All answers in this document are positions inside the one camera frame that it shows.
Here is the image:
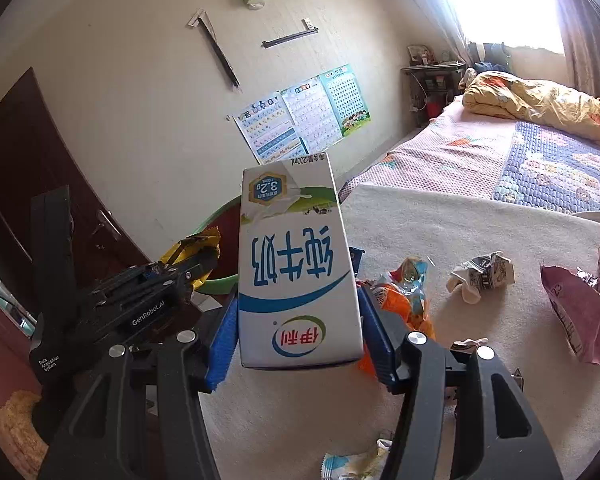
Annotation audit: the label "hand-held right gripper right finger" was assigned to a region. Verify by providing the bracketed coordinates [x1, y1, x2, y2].
[355, 284, 563, 480]

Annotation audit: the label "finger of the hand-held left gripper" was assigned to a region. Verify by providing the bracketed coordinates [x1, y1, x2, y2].
[177, 246, 221, 292]

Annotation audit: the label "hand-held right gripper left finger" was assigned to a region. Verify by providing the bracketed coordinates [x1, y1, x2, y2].
[37, 287, 241, 480]

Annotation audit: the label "green and red basin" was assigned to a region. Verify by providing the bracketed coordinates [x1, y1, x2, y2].
[191, 194, 242, 297]

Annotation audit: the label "yellow snack wrapper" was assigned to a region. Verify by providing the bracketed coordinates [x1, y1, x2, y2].
[159, 227, 222, 267]

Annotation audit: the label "orange snack wrapper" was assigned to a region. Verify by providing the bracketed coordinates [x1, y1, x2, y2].
[357, 256, 437, 376]

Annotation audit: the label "white milk carton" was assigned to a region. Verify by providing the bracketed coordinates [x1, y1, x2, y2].
[237, 154, 366, 370]

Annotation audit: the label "blue and white snack wrapper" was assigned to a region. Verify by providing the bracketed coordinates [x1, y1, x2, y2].
[321, 439, 394, 480]

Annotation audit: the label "small blue packet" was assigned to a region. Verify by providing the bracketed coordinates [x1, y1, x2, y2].
[347, 246, 366, 277]

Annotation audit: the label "cream blanket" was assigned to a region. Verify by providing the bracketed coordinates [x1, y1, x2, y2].
[197, 182, 600, 480]

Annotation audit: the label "crumpled small carton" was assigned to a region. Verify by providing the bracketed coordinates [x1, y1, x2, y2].
[447, 251, 515, 306]

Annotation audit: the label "cream textured cloth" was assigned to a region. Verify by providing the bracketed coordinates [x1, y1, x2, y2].
[0, 389, 50, 480]

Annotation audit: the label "brown wooden door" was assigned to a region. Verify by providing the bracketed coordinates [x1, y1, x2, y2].
[0, 67, 153, 411]

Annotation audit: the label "pink snack wrapper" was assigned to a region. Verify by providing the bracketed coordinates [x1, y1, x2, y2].
[540, 262, 600, 366]

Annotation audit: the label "pink bed cover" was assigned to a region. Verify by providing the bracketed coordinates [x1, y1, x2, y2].
[337, 94, 523, 201]

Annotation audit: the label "hanging comb with black tassel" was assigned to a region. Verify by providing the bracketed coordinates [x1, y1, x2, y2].
[186, 8, 241, 92]

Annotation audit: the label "blue quilted mat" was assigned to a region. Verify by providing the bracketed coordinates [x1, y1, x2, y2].
[492, 121, 600, 216]

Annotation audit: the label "small bedside table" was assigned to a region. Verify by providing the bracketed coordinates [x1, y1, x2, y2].
[400, 60, 467, 128]

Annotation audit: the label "yellow quilt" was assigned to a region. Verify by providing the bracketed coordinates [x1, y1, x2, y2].
[461, 71, 600, 157]

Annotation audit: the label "dark blue clothes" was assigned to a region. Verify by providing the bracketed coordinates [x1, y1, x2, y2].
[467, 42, 512, 75]

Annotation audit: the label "patterned curtain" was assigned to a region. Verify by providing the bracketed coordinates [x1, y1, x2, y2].
[380, 0, 473, 63]
[547, 0, 600, 101]

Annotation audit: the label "metal door handle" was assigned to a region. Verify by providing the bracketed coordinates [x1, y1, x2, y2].
[92, 209, 123, 241]

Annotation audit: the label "blue bordered wall poster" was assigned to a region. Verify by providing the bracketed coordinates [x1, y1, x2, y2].
[233, 91, 309, 165]

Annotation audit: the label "white chart wall poster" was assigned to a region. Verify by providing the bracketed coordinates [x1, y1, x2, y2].
[280, 76, 342, 153]

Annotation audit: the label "green bordered wall poster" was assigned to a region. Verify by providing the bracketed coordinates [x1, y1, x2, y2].
[320, 64, 372, 137]

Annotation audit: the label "black wall rail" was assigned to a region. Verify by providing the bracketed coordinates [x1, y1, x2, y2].
[261, 18, 319, 49]

